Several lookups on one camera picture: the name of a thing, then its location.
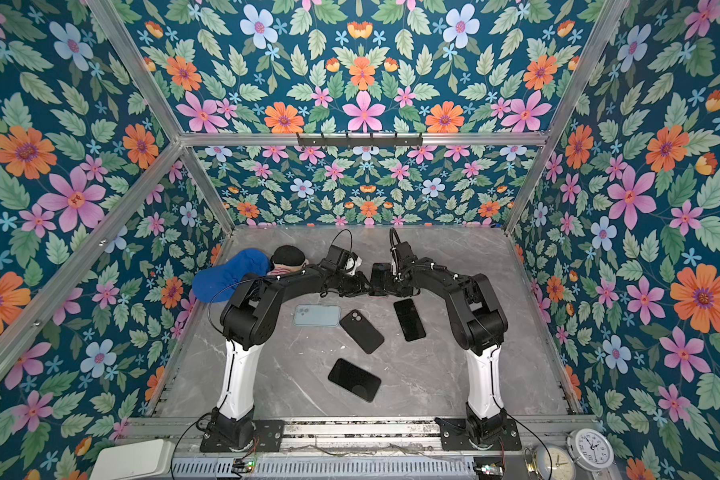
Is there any black phone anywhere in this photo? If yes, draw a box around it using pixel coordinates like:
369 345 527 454
393 298 426 342
328 358 381 403

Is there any black phone case with camera hole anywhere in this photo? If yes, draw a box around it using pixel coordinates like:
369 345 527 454
339 309 384 355

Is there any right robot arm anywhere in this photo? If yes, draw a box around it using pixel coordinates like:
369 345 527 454
371 228 508 449

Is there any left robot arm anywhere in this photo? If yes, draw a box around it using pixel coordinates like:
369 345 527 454
194 245 370 453

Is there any light blue phone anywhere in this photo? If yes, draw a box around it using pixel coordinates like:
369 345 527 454
293 305 342 328

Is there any black phone front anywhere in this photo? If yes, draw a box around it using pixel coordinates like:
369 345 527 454
328 358 381 403

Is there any doll with black hair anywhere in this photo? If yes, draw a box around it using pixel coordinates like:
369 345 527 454
267 245 308 276

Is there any brass alarm clock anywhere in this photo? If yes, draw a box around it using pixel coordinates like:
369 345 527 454
529 445 576 480

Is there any white clock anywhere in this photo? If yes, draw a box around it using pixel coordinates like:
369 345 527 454
567 428 615 472

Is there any white box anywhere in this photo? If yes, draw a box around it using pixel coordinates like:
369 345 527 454
90 439 175 480

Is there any metal hook rail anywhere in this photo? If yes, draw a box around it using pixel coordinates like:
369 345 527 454
296 133 424 148

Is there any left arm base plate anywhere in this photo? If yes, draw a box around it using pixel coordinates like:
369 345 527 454
199 417 285 453

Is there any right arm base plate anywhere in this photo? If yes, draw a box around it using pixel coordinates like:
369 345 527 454
434 417 522 452

